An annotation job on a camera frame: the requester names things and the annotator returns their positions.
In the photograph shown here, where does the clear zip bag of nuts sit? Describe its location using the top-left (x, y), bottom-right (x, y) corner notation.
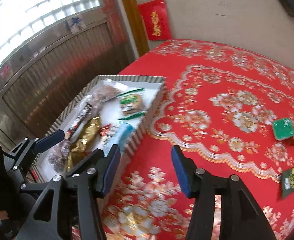
top-left (75, 80), bottom-right (123, 120)

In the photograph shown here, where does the green cookie packet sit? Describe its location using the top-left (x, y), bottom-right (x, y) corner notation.
top-left (117, 88), bottom-right (146, 121)

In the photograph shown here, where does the gold foil snack bag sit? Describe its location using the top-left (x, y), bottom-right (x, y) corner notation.
top-left (66, 115), bottom-right (101, 172)

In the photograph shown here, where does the red gold chocolate wrapper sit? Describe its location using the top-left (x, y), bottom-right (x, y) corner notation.
top-left (99, 124), bottom-right (111, 137)

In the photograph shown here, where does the white blue snack packet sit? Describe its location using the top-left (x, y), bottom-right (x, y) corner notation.
top-left (95, 121), bottom-right (134, 157)

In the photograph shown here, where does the clear bag of red dates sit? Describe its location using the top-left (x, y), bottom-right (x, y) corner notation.
top-left (47, 139), bottom-right (71, 172)

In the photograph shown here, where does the striped white storage box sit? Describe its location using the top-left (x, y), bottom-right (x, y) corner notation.
top-left (31, 75), bottom-right (166, 182)

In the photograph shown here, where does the brown Nescafe coffee stick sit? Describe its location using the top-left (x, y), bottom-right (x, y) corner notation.
top-left (65, 103), bottom-right (93, 140)

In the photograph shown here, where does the dark green cracker packet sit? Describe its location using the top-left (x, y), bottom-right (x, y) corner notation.
top-left (281, 167), bottom-right (294, 199)

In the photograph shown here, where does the green square snack packet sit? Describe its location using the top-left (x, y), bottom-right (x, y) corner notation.
top-left (272, 118), bottom-right (294, 141)

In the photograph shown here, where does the red floral tablecloth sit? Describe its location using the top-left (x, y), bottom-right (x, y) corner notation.
top-left (103, 40), bottom-right (294, 239)

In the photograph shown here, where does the blue white paper on door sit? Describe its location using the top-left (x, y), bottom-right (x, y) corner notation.
top-left (67, 14), bottom-right (86, 34)

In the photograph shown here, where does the red gold wall poster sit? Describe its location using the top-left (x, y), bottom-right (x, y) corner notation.
top-left (138, 0), bottom-right (172, 41)

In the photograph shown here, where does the brown wooden door frame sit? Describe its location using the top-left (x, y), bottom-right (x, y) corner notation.
top-left (122, 0), bottom-right (149, 57)

